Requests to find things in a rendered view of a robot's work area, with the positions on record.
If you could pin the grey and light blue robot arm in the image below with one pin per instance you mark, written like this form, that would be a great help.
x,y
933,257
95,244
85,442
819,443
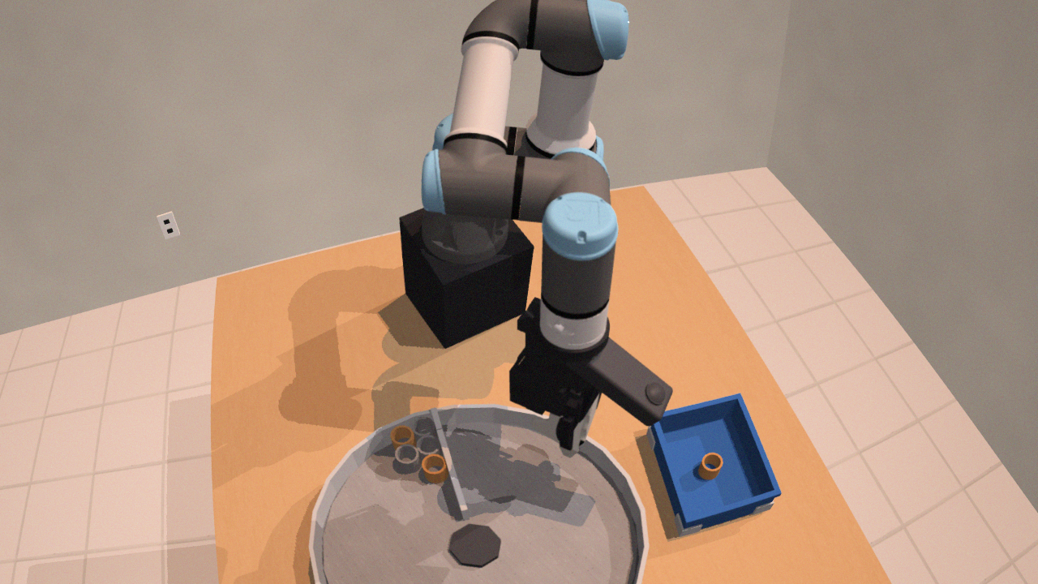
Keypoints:
x,y
468,173

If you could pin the bronze bushing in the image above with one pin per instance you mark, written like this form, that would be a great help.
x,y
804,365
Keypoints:
x,y
710,458
435,460
402,432

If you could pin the blue plastic crate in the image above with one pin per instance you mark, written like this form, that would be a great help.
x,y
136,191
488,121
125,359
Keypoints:
x,y
746,479

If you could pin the grey metal sleeve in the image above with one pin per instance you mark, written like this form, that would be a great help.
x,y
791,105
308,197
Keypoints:
x,y
427,442
406,450
421,424

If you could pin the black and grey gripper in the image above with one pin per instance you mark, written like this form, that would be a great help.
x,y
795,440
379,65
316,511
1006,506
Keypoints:
x,y
543,382

